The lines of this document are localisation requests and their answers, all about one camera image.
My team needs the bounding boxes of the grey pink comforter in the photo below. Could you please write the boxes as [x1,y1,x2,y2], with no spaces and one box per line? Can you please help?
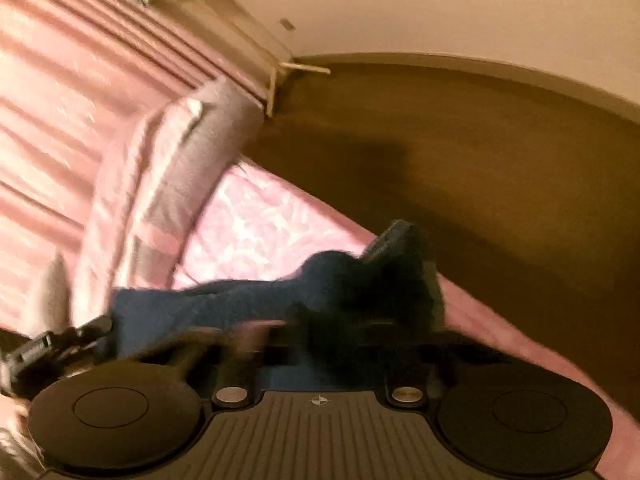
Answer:
[30,77,263,338]

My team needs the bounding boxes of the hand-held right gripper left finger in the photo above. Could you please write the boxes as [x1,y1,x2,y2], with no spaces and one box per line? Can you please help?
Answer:
[140,320,298,407]

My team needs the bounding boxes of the light wooden strip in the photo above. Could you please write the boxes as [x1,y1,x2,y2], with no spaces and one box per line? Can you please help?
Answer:
[266,61,331,117]

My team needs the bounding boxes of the pink curtain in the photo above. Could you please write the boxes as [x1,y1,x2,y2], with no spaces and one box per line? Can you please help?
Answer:
[0,0,281,336]

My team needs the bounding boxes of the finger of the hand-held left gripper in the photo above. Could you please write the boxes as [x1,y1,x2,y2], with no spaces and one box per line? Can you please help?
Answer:
[45,315,114,362]

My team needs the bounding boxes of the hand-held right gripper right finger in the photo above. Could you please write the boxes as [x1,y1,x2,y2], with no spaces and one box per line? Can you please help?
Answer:
[320,325,506,407]

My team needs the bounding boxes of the navy blue garment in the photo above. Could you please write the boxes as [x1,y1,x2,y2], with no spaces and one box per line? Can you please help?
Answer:
[107,220,447,377]

